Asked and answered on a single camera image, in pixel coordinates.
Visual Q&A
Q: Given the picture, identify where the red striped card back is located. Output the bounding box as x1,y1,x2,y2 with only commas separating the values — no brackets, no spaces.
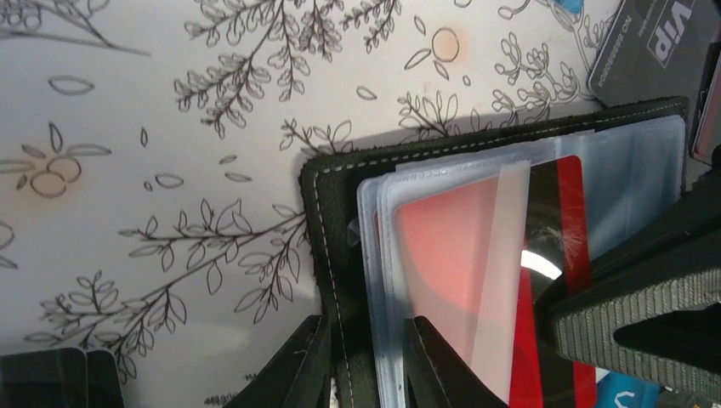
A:
394,156,598,407

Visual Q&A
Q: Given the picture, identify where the black logo card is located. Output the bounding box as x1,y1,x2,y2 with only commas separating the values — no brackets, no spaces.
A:
588,0,720,109

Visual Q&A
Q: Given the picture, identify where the floral patterned table mat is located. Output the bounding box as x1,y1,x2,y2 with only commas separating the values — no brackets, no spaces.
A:
1,1,617,407

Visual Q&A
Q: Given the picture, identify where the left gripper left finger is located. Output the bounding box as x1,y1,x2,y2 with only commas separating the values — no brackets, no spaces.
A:
226,314,332,408

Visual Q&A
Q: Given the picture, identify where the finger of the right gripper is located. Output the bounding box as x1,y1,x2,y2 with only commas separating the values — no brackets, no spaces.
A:
548,247,720,394
535,168,720,315

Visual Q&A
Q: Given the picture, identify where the black card holder wallet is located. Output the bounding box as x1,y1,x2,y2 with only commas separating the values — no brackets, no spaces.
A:
299,96,690,407

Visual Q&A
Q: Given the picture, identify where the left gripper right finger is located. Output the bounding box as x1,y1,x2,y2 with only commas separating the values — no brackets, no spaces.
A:
402,316,508,408

